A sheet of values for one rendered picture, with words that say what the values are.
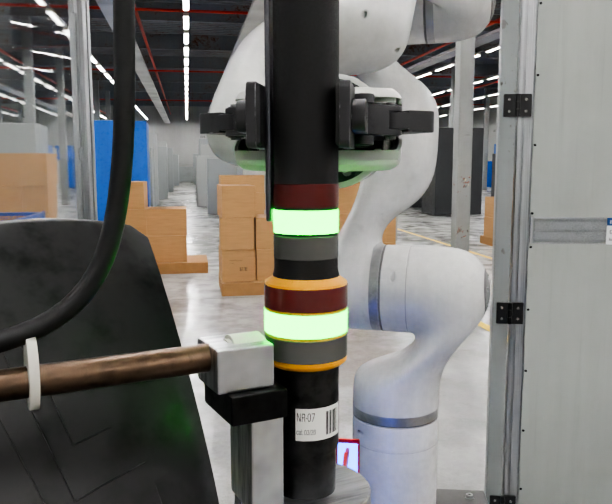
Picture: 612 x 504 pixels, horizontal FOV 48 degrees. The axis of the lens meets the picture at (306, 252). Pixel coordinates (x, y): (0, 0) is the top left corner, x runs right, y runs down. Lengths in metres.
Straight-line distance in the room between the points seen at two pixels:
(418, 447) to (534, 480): 1.45
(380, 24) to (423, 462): 0.58
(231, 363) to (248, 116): 0.12
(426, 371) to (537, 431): 1.43
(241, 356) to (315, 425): 0.06
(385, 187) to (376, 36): 0.29
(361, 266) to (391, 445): 0.24
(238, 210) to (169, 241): 1.96
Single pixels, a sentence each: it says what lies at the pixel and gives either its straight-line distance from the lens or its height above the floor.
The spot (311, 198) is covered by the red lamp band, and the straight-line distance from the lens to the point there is 0.34.
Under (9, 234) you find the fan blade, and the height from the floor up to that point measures 1.44.
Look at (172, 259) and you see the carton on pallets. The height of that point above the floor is 0.18.
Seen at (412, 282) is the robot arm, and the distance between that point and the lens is 0.90.
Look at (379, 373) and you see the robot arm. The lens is 0.95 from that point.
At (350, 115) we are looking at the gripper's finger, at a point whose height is 1.50.
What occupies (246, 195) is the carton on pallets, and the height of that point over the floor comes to 1.12.
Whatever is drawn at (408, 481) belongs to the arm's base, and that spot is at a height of 1.06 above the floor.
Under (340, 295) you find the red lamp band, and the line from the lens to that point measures 0.35.
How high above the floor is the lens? 1.48
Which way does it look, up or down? 7 degrees down
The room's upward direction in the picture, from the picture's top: straight up
